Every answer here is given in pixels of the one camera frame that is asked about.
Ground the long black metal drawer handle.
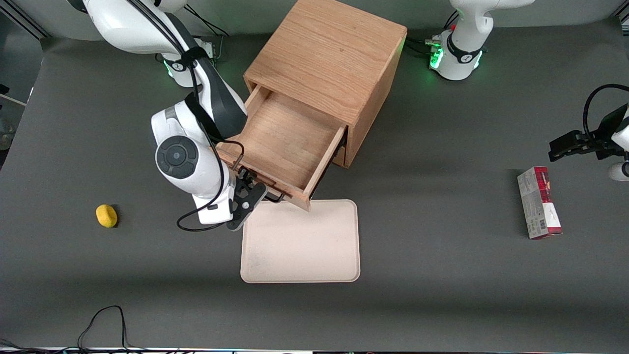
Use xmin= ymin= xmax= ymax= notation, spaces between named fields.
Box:
xmin=231 ymin=147 xmax=286 ymax=203

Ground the wooden drawer cabinet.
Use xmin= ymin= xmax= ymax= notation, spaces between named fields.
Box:
xmin=243 ymin=0 xmax=408 ymax=169

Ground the yellow lemon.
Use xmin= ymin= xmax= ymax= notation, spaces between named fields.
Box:
xmin=96 ymin=204 xmax=118 ymax=228

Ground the cream rectangular tray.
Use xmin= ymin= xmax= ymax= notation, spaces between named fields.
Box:
xmin=240 ymin=199 xmax=361 ymax=284

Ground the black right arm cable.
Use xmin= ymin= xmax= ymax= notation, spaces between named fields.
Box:
xmin=125 ymin=0 xmax=246 ymax=233

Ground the red plaid carton box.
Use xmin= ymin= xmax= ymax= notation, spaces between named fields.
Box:
xmin=517 ymin=166 xmax=563 ymax=240

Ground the wooden drawer with long handle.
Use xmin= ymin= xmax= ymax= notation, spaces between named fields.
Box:
xmin=216 ymin=84 xmax=348 ymax=212

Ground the black cable at table edge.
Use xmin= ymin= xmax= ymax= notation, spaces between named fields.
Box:
xmin=0 ymin=305 xmax=148 ymax=354

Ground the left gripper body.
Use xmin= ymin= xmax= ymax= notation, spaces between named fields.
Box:
xmin=596 ymin=104 xmax=629 ymax=160

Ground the black base cable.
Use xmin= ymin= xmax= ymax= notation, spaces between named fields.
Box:
xmin=184 ymin=5 xmax=229 ymax=64
xmin=405 ymin=10 xmax=460 ymax=57

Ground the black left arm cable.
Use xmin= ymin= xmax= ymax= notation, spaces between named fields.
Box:
xmin=583 ymin=84 xmax=629 ymax=143

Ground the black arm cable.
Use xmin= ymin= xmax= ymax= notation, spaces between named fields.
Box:
xmin=583 ymin=84 xmax=629 ymax=143
xmin=125 ymin=0 xmax=246 ymax=233

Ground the aluminium frame profile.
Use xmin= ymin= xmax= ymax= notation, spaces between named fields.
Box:
xmin=0 ymin=0 xmax=50 ymax=40

